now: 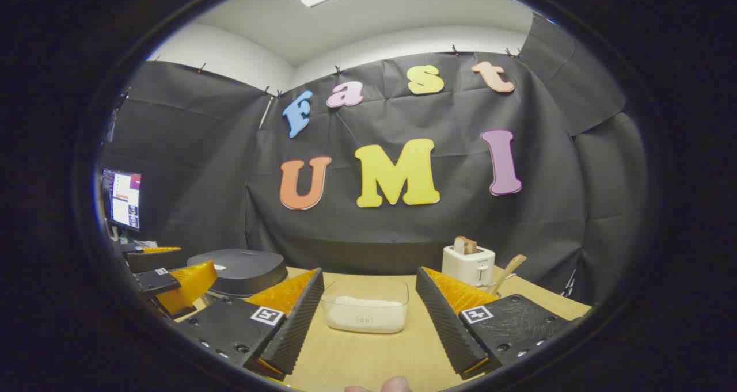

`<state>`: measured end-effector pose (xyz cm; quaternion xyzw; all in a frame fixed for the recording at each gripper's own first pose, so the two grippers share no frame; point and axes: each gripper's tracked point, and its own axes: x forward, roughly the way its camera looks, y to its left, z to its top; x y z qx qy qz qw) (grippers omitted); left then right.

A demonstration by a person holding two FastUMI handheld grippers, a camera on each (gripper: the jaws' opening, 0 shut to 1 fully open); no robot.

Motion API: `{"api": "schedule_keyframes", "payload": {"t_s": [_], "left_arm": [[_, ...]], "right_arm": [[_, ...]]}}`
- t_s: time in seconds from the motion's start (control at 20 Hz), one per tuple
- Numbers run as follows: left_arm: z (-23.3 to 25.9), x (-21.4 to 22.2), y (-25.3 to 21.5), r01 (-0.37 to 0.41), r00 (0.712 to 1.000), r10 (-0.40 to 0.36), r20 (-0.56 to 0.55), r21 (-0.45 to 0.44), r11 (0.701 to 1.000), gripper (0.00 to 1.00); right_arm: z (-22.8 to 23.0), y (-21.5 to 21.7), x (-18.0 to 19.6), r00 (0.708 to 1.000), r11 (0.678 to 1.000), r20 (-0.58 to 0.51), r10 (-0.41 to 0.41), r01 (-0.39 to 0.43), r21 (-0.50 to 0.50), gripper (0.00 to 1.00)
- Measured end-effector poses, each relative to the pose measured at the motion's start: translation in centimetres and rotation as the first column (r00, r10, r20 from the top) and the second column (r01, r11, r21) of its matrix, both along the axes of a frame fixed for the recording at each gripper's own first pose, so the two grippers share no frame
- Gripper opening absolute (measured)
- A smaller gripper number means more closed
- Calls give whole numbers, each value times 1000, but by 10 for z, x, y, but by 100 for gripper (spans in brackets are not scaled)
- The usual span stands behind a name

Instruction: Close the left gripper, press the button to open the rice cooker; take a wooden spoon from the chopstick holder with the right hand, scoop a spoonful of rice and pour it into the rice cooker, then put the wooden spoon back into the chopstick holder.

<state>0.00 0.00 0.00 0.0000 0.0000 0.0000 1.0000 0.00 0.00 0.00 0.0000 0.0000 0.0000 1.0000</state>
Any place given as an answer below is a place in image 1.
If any computer monitor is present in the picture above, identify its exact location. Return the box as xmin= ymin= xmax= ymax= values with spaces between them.
xmin=102 ymin=169 xmax=143 ymax=233

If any black backdrop cloth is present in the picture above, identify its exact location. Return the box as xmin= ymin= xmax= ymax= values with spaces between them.
xmin=101 ymin=15 xmax=648 ymax=306

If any white rice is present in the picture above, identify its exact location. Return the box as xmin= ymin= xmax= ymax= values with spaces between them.
xmin=326 ymin=296 xmax=407 ymax=333

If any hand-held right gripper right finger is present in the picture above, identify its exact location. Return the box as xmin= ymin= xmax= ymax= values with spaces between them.
xmin=415 ymin=266 xmax=588 ymax=381

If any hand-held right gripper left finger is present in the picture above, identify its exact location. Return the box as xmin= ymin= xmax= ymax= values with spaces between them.
xmin=173 ymin=267 xmax=326 ymax=381

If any white toaster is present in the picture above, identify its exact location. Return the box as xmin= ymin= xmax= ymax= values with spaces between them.
xmin=442 ymin=245 xmax=496 ymax=289

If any wooden spoon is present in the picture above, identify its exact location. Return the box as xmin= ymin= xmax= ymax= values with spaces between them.
xmin=495 ymin=254 xmax=527 ymax=295

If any black rice cooker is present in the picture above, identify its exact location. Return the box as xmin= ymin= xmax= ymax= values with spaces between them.
xmin=187 ymin=249 xmax=288 ymax=299

